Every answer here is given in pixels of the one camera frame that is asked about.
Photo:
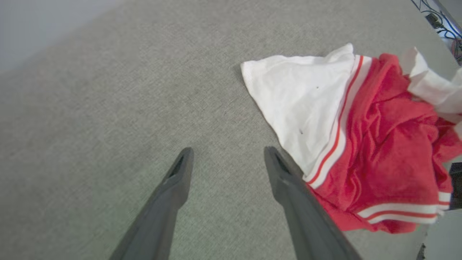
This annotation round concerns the red and white striped garment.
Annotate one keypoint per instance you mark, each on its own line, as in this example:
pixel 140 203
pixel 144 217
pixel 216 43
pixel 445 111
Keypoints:
pixel 382 144

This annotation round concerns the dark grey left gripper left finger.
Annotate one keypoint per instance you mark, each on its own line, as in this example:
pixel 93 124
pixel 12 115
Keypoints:
pixel 162 209

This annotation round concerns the black box-shaped object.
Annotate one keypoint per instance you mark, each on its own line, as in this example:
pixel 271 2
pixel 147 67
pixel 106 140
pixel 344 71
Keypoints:
pixel 456 186

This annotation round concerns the grey fabric work surface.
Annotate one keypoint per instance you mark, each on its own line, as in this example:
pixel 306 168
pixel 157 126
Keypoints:
pixel 144 90

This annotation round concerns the black power adapter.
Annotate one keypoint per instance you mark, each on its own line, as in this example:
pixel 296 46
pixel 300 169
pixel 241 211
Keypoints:
pixel 432 19

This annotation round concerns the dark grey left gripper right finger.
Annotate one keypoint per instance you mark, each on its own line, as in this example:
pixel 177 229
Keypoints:
pixel 306 220

